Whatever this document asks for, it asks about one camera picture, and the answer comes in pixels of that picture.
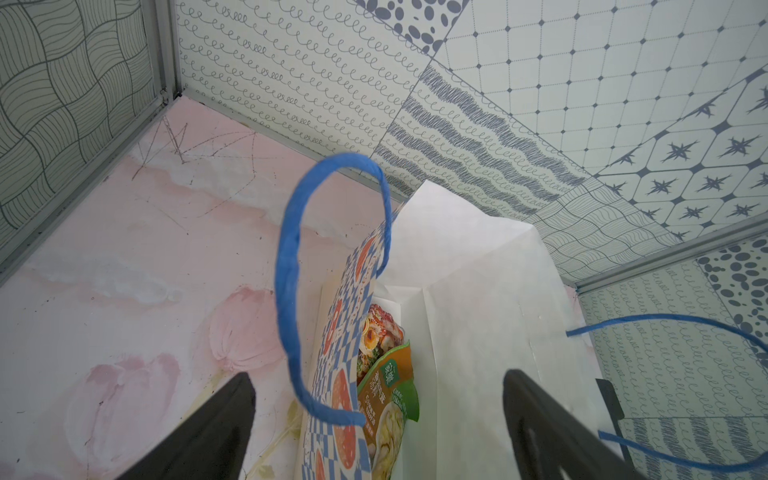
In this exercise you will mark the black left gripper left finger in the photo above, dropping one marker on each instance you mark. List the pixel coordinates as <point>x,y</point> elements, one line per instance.
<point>210,444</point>

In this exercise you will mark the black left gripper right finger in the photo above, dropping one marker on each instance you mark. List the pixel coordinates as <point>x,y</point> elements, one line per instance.
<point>550,443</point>

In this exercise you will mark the black plastic tool case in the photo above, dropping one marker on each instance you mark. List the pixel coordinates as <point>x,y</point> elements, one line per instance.
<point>612,403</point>

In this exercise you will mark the green brown mushroom soup packet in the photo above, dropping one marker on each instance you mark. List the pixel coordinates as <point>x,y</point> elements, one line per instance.
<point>388,398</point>

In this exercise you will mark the blue checkered paper bag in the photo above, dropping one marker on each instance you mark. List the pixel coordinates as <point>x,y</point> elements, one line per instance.
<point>476,296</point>

